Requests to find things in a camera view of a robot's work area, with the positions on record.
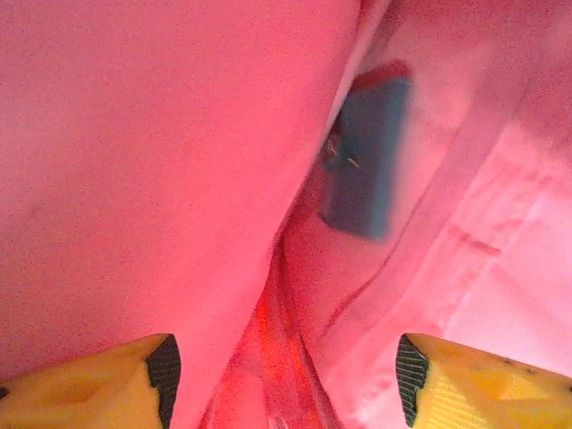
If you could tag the teal blue wallet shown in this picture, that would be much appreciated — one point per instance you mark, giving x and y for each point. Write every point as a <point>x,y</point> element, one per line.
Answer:
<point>366,170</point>

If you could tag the pink school backpack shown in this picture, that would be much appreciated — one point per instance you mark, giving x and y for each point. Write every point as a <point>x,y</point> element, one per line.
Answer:
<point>134,179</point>

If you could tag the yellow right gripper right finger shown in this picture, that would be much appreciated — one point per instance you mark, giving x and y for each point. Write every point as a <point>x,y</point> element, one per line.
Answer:
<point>482,393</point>

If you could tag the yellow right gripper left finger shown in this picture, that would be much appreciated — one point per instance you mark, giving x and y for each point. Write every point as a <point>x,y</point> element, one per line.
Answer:
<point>89,393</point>

